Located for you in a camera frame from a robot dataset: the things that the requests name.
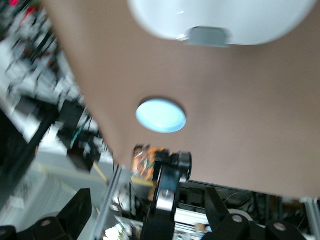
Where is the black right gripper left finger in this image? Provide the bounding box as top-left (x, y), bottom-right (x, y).
top-left (0, 188), bottom-right (93, 240)

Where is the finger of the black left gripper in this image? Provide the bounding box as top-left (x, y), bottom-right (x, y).
top-left (141, 152), bottom-right (188, 240)

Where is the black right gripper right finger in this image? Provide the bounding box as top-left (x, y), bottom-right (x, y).
top-left (201, 186), bottom-right (309, 240)

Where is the white lidded storage box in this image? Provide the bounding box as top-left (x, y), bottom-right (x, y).
top-left (127, 0), bottom-right (317, 48)

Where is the light blue round plate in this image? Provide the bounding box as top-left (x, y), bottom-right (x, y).
top-left (135, 97), bottom-right (188, 134)

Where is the brown table cover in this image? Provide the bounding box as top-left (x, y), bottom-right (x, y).
top-left (41, 0), bottom-right (320, 199)

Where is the aluminium frame profile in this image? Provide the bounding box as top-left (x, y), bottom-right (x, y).
top-left (92, 164), bottom-right (124, 240)

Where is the black cable bundle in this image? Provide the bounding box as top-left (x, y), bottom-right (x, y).
top-left (0, 0), bottom-right (65, 88)

